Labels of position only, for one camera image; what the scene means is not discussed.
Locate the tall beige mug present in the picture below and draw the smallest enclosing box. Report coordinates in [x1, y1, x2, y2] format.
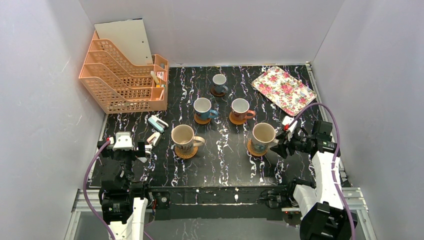
[251, 122, 279, 153]

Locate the woven rattan coaster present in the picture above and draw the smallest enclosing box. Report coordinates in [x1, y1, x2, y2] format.
[247, 139, 268, 157]
[174, 146, 198, 159]

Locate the white and red mug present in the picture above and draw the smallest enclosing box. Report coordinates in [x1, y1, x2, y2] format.
[231, 98, 256, 121]

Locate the light wooden coaster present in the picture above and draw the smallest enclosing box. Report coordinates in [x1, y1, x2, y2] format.
[194, 114, 212, 125]
[229, 112, 247, 125]

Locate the large beige floral mug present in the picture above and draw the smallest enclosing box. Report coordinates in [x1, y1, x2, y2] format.
[171, 124, 206, 153]

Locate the dark wooden coaster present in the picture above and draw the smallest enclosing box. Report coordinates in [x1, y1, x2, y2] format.
[210, 88, 226, 97]

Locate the small grey mug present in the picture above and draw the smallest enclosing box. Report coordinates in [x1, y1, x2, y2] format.
[212, 74, 228, 93]

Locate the blue patterned mug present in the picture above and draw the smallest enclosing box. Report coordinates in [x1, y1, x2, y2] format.
[193, 97, 219, 121]

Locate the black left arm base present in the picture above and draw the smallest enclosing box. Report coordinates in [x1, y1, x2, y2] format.
[131, 181, 171, 218]

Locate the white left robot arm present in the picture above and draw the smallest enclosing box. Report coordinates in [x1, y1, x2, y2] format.
[97, 137, 150, 240]

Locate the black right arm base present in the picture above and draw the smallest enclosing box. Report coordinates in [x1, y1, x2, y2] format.
[256, 178, 316, 227]

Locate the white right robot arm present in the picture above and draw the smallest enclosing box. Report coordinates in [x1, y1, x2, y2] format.
[271, 116, 358, 240]

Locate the floral tray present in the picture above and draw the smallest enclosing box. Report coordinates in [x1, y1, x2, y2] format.
[251, 66, 317, 117]

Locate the white and pink stapler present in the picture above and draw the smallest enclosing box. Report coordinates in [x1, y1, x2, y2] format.
[146, 132, 162, 147]

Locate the light blue stapler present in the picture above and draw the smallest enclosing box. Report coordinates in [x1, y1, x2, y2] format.
[147, 115, 169, 134]

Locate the orange plastic file organizer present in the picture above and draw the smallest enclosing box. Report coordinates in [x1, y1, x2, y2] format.
[79, 33, 169, 114]

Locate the white board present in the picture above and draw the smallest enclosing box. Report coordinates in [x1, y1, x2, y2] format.
[94, 18, 153, 66]

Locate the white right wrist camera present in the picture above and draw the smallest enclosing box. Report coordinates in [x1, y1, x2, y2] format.
[281, 116, 298, 141]

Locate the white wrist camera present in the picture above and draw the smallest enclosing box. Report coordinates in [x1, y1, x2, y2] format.
[281, 116, 298, 141]
[112, 131, 134, 151]

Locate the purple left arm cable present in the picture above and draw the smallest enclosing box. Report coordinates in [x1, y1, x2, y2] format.
[82, 138, 153, 240]

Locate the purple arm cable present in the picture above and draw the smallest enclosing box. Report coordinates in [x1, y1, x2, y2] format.
[284, 102, 357, 240]
[82, 138, 153, 240]

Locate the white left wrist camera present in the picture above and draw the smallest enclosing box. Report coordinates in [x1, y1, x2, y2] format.
[112, 131, 134, 151]

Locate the aluminium frame rail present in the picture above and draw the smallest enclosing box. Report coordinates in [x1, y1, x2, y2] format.
[64, 186, 377, 240]

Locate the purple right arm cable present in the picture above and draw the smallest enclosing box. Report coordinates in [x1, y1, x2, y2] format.
[284, 102, 357, 240]

